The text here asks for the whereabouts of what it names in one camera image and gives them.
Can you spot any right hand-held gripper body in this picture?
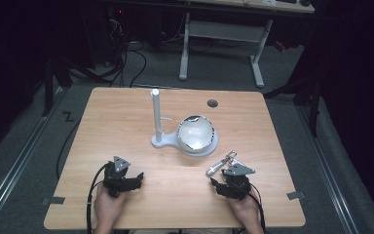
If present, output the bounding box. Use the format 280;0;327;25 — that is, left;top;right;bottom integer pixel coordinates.
218;163;256;201

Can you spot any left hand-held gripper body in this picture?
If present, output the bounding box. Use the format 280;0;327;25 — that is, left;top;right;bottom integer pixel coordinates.
102;155;131;198

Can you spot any silver metal keychain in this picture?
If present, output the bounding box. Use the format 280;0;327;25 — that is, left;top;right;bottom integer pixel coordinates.
206;150;242;177

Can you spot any person's right hand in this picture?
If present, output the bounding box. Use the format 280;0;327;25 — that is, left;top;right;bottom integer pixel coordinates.
226;187;265;228

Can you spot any person's left hand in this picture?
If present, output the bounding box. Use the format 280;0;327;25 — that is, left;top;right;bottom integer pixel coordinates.
93;184;128;228

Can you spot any white bowl with silver rim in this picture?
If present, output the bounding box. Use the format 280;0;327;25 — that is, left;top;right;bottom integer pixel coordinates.
175;114;216;152

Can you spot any white stand with pole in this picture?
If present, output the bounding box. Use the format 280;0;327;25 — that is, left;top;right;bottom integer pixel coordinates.
149;88;220;159

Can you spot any grey tape piece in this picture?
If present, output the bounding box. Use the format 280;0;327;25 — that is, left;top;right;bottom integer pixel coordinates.
41;196;66;207
286;190;307;201

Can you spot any black zigzag floor tape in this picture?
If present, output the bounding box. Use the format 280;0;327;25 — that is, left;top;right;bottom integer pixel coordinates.
61;110;76;123

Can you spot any black metal stand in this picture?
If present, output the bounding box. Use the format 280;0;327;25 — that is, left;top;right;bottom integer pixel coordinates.
41;57;73;117
262;61;324;138

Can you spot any small red object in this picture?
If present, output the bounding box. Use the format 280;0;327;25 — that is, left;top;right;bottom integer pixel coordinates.
273;40;287;54

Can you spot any white-framed wooden desk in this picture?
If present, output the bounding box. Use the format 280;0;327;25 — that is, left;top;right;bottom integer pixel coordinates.
162;0;316;89

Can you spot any dark computer tower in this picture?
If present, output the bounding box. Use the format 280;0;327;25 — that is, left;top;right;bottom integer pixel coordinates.
79;4;130;67

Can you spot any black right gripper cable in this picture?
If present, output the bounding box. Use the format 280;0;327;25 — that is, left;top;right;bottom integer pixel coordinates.
237;182;268;234

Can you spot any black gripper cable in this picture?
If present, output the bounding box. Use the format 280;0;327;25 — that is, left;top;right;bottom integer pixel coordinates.
85;163;111;234
237;182;268;234

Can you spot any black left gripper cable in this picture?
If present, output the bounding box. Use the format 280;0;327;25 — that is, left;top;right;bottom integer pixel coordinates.
85;163;111;234

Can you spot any black floor cable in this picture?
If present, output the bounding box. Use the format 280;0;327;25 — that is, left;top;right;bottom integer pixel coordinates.
56;119;83;180

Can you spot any metal floor rail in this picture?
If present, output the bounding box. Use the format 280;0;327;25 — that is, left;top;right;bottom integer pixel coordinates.
295;102;360;234
0;87;66;230

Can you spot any bundle of black cables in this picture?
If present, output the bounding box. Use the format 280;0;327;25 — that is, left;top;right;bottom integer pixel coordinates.
67;16;148;89

